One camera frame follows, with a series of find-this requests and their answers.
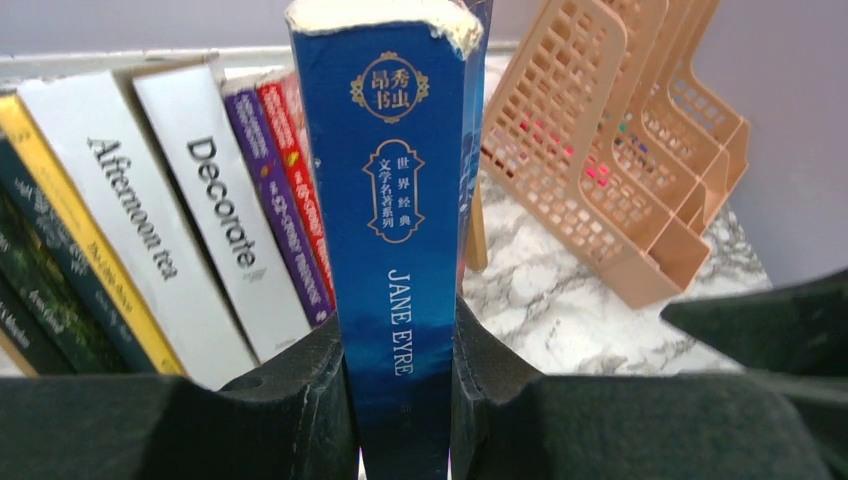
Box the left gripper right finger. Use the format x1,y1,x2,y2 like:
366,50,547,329
451,302,831,479

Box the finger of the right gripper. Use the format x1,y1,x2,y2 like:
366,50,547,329
660,270,847,377

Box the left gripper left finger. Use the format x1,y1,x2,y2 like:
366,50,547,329
1,320,358,479

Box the black moon and sixpence book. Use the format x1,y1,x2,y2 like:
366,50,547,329
1,277,76,377

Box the red 13-storey treehouse book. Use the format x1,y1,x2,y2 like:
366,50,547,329
257,70,335,305

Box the purple 52-storey treehouse book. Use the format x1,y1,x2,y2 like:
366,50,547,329
221,75,333,327

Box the white furniture book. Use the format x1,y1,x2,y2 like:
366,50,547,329
132,60,311,362

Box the blue book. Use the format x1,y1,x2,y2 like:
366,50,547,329
286,1,488,479

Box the floral little women book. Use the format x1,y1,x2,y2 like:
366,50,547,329
1,138,156,373

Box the white afternoon tea coffee book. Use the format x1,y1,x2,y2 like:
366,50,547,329
17,70,256,390

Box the yellow book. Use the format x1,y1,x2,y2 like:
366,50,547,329
1,94,187,376

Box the green alice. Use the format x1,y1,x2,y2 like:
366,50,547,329
1,195,129,374

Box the wooden book rack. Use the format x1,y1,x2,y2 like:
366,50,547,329
465,181,488,271

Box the orange plastic file organizer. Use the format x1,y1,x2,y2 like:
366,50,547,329
481,1,750,308

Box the red item in organizer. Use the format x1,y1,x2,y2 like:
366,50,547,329
519,112,610,188

